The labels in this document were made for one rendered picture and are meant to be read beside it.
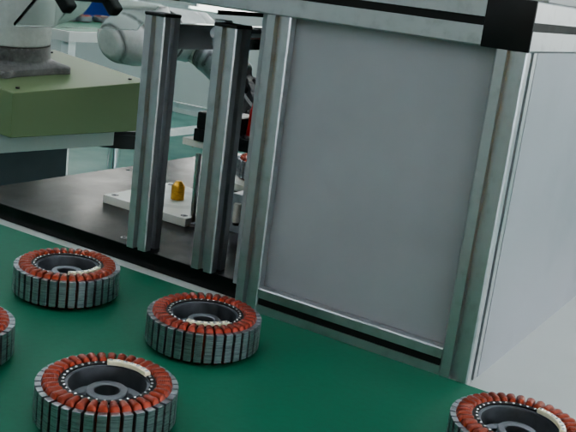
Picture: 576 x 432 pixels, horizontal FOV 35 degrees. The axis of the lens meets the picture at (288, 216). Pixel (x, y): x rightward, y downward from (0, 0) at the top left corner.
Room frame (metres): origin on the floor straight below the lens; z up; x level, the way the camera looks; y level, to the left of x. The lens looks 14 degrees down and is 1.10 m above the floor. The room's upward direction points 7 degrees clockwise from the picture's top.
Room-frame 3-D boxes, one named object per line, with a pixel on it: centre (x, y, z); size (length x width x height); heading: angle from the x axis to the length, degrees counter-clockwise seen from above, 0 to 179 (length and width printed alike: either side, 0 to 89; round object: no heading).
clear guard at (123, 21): (1.23, 0.19, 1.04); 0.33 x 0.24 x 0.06; 60
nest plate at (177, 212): (1.29, 0.16, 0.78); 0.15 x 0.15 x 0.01; 60
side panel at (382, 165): (0.91, -0.08, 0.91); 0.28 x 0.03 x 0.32; 60
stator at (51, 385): (0.67, 0.12, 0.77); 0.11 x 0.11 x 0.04
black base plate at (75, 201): (1.39, 0.09, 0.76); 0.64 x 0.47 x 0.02; 150
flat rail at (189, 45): (1.34, 0.02, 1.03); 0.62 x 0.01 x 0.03; 150
